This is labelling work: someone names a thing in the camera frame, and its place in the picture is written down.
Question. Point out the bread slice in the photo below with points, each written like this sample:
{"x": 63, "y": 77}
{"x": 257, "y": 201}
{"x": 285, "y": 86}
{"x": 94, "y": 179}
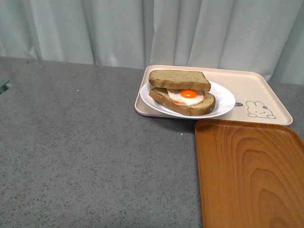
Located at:
{"x": 178, "y": 79}
{"x": 160, "y": 95}

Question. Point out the white oval plate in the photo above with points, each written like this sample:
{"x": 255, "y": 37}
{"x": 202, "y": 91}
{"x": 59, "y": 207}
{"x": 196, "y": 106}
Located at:
{"x": 145, "y": 105}

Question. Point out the fried egg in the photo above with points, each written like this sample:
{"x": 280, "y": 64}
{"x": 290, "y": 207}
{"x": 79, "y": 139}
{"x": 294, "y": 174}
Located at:
{"x": 186, "y": 97}

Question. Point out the beige rabbit tray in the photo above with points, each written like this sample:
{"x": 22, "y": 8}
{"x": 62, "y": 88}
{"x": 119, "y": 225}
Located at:
{"x": 255, "y": 100}

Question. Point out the brown wooden tray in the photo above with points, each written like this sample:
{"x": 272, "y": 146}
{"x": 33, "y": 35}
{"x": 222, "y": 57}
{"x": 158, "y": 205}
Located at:
{"x": 251, "y": 175}

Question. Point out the grey curtain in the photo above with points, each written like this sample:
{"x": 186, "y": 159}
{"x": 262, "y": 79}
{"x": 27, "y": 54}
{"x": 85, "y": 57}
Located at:
{"x": 261, "y": 36}

